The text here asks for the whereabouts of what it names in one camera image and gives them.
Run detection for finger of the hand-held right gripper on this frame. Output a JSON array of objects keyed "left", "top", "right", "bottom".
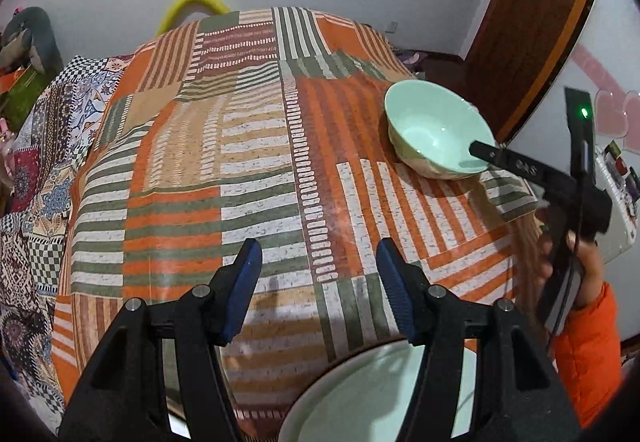
[{"left": 469, "top": 140, "right": 577, "bottom": 199}]

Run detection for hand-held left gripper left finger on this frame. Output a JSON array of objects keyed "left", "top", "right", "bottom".
[{"left": 57, "top": 238, "right": 263, "bottom": 442}]

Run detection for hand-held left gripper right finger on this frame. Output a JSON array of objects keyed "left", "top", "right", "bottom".
[{"left": 376, "top": 238, "right": 583, "bottom": 442}]

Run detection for light green bowl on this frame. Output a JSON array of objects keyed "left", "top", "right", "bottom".
[{"left": 384, "top": 79, "right": 497, "bottom": 181}]

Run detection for large white plate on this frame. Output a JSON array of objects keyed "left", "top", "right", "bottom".
[{"left": 276, "top": 341, "right": 478, "bottom": 442}]

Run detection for person's right forearm orange sleeve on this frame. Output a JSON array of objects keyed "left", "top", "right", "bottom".
[{"left": 551, "top": 282, "right": 625, "bottom": 429}]

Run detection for person's right hand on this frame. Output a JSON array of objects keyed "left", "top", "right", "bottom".
[{"left": 537, "top": 221, "right": 602, "bottom": 309}]

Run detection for white sticker covered box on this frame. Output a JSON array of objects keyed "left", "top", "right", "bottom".
[{"left": 592, "top": 144, "right": 640, "bottom": 265}]

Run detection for orange striped tablecloth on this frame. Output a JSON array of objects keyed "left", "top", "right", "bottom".
[{"left": 50, "top": 6, "right": 547, "bottom": 442}]

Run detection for brown wooden door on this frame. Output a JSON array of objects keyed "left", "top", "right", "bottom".
[{"left": 464, "top": 0, "right": 607, "bottom": 143}]

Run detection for white cabinet with pink hearts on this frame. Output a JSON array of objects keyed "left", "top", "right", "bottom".
[{"left": 504, "top": 0, "right": 640, "bottom": 373}]

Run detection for patchwork patterned blanket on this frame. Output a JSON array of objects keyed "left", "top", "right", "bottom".
[{"left": 0, "top": 54, "right": 138, "bottom": 425}]

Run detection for pink rabbit toy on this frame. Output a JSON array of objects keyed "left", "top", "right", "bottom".
[{"left": 0, "top": 118, "right": 16, "bottom": 185}]

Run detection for yellow fuzzy hoop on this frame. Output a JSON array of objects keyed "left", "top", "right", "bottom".
[{"left": 155, "top": 0, "right": 232, "bottom": 37}]

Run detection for olive green box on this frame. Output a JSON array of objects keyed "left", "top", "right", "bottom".
[{"left": 0, "top": 66, "right": 53, "bottom": 133}]

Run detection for grey stuffed toy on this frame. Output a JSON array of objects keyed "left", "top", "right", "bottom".
[{"left": 0, "top": 6, "right": 65, "bottom": 75}]

